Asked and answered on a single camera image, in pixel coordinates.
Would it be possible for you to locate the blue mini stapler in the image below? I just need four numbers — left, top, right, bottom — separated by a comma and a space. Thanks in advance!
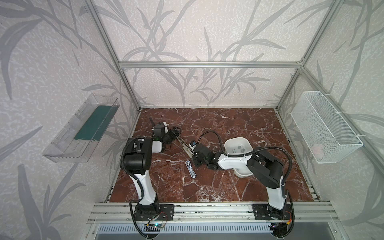
186, 161, 197, 179

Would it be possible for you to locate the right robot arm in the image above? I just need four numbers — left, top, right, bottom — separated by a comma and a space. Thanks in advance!
192, 138, 293, 211

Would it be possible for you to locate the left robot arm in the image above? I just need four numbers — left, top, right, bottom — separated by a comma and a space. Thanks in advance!
120, 122, 182, 206

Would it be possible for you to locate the white plastic tray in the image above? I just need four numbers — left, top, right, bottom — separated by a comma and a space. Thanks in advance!
221, 137, 253, 178

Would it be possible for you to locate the green circuit board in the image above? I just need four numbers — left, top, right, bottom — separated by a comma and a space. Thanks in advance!
145, 223, 166, 232

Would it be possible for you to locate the pink object in basket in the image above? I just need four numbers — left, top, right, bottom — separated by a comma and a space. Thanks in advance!
311, 144, 325, 159

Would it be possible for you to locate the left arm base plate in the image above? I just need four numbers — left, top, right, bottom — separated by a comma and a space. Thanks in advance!
134, 204, 175, 221

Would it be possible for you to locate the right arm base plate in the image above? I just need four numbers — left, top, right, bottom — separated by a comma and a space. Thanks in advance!
252, 204, 292, 221

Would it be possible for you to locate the clear acrylic wall shelf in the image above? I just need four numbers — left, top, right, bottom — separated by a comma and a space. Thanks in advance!
43, 94, 120, 163

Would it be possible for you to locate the aluminium front rail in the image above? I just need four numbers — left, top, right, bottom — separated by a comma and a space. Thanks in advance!
87, 202, 339, 224

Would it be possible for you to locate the white slotted cable duct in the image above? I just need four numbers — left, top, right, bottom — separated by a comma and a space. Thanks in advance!
97, 223, 272, 234

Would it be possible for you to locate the white wire mesh basket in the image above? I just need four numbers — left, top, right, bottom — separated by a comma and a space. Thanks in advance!
291, 91, 364, 164

